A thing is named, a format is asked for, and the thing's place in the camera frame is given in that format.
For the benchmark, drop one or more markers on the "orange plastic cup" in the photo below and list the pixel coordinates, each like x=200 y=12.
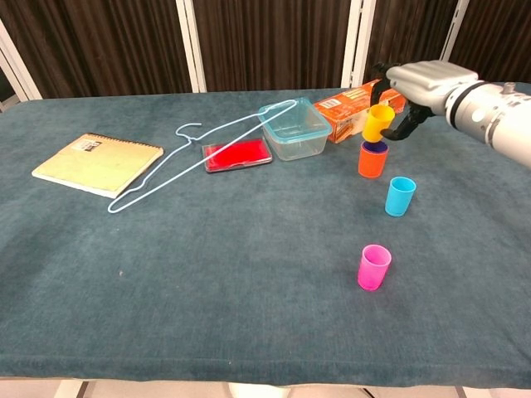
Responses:
x=372 y=163

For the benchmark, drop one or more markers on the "orange cardboard box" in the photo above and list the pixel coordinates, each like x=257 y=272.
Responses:
x=344 y=112

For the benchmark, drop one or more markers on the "yellow plastic cup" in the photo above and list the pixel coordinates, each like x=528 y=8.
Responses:
x=376 y=122

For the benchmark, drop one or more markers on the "dark folding screen white frame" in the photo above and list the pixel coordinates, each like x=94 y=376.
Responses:
x=269 y=41

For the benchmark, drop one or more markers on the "teal tablecloth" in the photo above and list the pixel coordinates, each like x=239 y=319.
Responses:
x=207 y=269

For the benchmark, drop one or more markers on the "light blue plastic cup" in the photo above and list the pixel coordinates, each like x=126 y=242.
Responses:
x=399 y=200

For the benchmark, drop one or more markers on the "pink plastic cup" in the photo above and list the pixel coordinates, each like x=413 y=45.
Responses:
x=373 y=271

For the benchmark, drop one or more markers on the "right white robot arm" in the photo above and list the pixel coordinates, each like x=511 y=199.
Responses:
x=493 y=116

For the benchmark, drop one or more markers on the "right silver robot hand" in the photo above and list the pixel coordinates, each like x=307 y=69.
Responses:
x=427 y=81

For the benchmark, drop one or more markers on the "tan spiral notebook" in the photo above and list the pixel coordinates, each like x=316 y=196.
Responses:
x=95 y=166

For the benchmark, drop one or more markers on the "dark blue plastic cup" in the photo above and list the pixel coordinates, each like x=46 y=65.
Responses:
x=375 y=147

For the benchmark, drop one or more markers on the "red ink pad case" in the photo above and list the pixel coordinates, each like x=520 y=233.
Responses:
x=236 y=157

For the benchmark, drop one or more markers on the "clear container teal rim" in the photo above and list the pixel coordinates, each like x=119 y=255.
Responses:
x=298 y=145

